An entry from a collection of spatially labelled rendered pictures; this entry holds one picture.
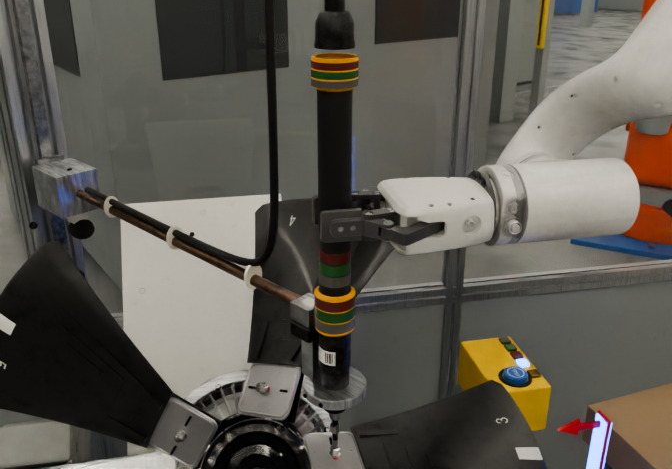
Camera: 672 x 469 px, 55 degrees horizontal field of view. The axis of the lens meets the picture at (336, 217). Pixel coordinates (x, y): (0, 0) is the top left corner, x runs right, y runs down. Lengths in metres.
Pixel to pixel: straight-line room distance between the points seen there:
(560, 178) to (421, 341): 1.00
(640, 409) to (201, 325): 0.77
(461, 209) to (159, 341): 0.56
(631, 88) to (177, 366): 0.72
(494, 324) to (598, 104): 1.00
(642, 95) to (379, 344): 1.04
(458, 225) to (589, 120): 0.23
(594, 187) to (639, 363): 1.31
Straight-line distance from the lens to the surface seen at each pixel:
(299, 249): 0.85
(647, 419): 1.27
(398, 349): 1.63
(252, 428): 0.74
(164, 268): 1.06
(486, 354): 1.22
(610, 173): 0.73
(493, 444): 0.87
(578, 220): 0.70
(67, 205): 1.14
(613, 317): 1.85
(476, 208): 0.64
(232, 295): 1.04
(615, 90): 0.74
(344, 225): 0.62
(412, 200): 0.64
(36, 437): 0.97
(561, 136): 0.80
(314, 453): 0.81
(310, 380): 0.75
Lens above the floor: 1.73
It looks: 22 degrees down
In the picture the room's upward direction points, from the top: straight up
